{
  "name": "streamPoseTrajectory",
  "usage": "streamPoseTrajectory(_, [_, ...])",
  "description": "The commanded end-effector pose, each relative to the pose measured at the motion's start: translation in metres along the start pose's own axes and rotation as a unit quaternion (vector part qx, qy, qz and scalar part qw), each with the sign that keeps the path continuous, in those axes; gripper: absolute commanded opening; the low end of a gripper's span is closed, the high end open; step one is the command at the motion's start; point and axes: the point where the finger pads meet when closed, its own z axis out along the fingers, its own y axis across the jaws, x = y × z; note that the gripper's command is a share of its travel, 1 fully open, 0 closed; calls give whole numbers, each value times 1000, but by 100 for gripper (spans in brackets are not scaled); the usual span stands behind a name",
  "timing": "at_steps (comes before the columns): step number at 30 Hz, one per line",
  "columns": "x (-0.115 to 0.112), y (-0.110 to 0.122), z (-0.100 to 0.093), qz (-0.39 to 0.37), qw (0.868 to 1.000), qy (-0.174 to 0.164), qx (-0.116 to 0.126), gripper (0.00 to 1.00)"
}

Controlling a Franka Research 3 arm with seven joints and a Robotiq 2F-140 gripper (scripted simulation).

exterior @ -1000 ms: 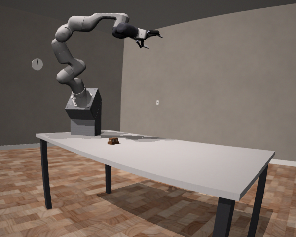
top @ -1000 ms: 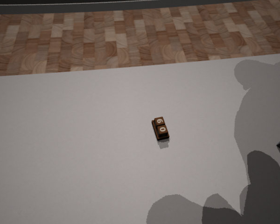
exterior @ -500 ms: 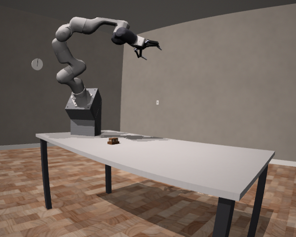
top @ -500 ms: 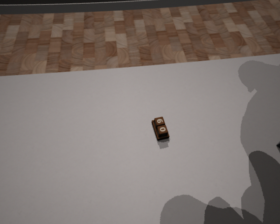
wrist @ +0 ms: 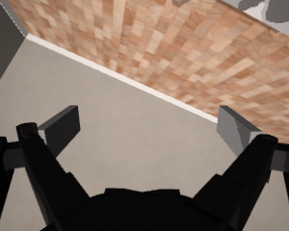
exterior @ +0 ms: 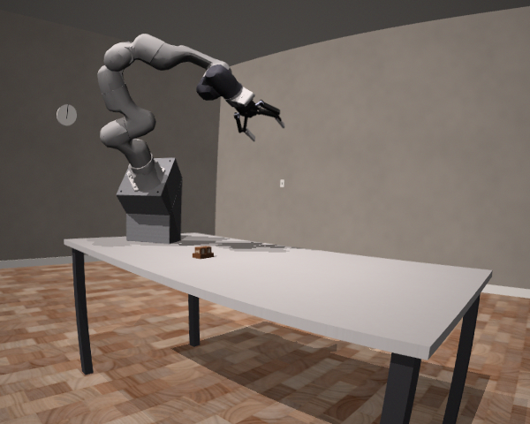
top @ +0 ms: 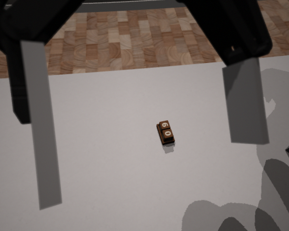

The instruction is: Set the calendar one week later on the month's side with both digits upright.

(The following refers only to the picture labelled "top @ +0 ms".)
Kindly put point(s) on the brown wooden cube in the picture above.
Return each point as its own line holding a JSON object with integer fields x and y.
{"x": 167, "y": 135}
{"x": 164, "y": 125}

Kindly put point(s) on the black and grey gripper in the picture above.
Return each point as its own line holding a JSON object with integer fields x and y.
{"x": 28, "y": 25}

